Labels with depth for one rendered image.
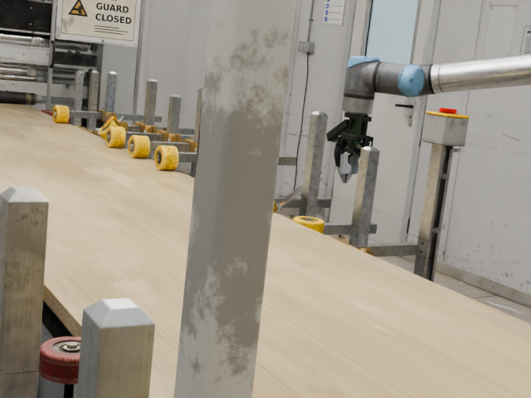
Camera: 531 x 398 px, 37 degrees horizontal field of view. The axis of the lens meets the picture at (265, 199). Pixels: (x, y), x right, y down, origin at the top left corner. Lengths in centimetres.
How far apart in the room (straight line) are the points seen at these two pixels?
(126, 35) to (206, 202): 408
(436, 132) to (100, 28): 305
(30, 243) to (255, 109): 25
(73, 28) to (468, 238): 278
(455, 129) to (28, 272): 126
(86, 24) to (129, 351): 413
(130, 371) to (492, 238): 479
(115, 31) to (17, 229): 395
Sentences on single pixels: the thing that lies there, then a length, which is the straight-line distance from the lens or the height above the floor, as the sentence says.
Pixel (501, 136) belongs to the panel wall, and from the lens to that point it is 520.
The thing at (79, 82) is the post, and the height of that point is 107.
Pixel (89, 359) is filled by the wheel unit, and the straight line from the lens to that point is 51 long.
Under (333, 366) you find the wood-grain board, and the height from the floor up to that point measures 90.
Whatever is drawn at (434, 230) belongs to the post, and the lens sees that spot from 187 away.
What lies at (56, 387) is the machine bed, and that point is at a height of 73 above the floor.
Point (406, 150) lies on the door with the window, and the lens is 578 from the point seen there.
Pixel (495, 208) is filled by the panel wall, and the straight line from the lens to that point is 521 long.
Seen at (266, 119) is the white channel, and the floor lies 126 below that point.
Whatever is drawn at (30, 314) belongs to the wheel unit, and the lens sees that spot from 74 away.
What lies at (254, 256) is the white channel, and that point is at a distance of 61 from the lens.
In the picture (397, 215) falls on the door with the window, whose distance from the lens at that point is 585.
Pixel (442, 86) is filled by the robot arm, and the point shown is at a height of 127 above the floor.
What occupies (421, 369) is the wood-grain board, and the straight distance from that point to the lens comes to 115.
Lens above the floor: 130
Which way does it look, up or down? 10 degrees down
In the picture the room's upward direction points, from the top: 6 degrees clockwise
